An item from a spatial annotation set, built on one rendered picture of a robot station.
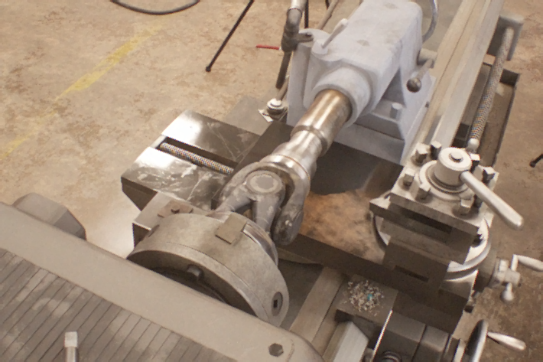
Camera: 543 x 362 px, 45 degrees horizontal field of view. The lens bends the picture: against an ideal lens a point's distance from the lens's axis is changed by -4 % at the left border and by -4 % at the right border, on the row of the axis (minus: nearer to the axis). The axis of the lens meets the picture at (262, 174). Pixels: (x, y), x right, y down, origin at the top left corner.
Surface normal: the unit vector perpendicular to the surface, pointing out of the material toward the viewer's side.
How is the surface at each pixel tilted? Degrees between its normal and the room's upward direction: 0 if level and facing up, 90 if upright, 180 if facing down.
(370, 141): 90
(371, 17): 0
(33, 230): 0
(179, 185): 0
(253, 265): 35
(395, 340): 90
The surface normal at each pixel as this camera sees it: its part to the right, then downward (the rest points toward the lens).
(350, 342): 0.60, -0.40
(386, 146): -0.42, 0.58
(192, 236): -0.07, -0.79
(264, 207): 0.03, -0.66
